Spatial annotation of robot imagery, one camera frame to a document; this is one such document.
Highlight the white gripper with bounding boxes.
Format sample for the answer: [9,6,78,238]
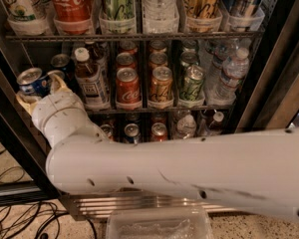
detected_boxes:
[16,70,106,147]

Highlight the blue pepsi can front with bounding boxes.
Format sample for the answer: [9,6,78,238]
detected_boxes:
[17,68,51,97]

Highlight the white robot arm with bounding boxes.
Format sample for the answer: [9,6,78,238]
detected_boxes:
[16,76,299,222]

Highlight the orange can bottom shelf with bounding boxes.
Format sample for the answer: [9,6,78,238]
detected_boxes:
[101,124,115,140]

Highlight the orange can shelf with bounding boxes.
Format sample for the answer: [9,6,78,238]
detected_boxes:
[101,124,115,140]
[182,0,219,33]

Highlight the red coca-cola can front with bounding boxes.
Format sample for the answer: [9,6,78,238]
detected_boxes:
[116,68,141,106]

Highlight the white 7up can top shelf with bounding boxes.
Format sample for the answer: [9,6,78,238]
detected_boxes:
[2,0,47,36]

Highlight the red coca-cola can top shelf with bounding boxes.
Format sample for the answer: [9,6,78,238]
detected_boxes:
[52,0,94,35]

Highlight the red coca-cola can back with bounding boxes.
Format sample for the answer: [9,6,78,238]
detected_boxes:
[119,40,139,55]

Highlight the blue pepsi can bottom shelf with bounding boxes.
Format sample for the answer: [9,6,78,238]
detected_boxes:
[124,123,142,143]

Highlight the green can top shelf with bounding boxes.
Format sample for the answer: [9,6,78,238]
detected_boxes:
[102,0,136,34]

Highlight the stainless fridge base grille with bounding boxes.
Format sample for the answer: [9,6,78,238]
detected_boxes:
[60,188,238,220]

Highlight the red can bottom shelf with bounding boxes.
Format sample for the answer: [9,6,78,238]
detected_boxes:
[150,122,167,141]

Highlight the orange lacroix can back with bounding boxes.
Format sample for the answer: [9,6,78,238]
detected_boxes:
[149,40,167,53]

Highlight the clear water bottle top shelf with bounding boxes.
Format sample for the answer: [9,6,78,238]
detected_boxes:
[142,0,179,34]

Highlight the water bottle bottom shelf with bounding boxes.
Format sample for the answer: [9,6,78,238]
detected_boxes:
[173,115,196,139]

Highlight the green lacroix can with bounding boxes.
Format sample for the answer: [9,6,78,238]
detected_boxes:
[178,65,205,108]
[181,39,199,53]
[179,51,199,70]

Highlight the green lacroix can front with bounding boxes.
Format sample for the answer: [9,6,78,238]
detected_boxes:
[178,65,205,108]

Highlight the green lacroix can back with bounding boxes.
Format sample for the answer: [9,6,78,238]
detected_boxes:
[181,39,199,53]

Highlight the tea bottle bottom shelf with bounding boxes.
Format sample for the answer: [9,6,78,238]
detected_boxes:
[197,110,224,136]

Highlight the orange can top shelf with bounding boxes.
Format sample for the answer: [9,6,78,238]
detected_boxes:
[182,0,219,33]

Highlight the dark striped can top shelf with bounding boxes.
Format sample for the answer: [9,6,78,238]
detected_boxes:
[222,0,262,32]

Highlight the fridge glass door right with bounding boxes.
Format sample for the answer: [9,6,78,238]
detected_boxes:
[227,0,299,132]

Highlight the brown tea bottle white cap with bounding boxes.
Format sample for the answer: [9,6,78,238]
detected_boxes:
[75,47,109,110]

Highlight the tea bottle behind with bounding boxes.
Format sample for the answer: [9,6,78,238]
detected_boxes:
[85,42,108,72]

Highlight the clear plastic bin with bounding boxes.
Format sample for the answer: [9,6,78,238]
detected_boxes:
[106,206,214,239]

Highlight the clear water bottle behind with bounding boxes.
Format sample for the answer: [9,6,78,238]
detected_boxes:
[205,39,238,81]

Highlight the clear water bottle front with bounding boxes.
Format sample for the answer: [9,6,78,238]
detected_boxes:
[207,47,249,106]

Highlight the middle wire shelf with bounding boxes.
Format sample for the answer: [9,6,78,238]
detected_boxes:
[86,105,232,116]

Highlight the wire shelf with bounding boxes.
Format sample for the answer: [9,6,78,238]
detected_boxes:
[5,31,263,43]
[86,105,232,116]

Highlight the black floor cables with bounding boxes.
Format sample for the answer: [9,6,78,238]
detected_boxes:
[0,147,98,239]

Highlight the top wire shelf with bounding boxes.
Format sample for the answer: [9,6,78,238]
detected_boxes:
[5,31,263,43]

